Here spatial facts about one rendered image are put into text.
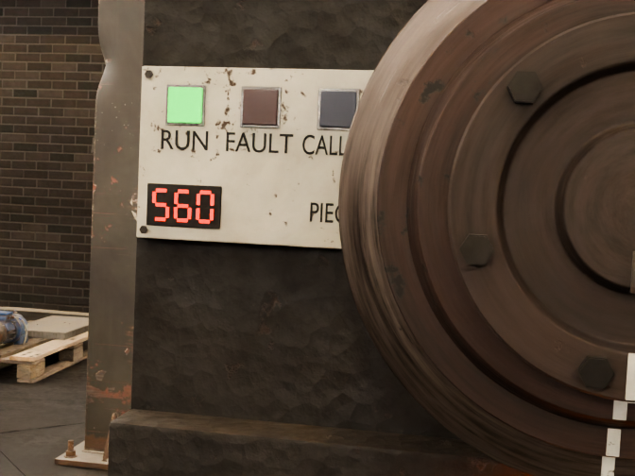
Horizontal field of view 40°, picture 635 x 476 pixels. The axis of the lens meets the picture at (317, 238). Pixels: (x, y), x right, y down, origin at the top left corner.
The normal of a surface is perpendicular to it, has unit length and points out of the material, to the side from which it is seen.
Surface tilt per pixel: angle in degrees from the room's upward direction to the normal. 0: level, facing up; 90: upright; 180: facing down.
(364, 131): 90
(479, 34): 90
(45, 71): 90
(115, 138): 90
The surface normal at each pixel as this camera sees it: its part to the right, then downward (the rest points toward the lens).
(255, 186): -0.18, 0.04
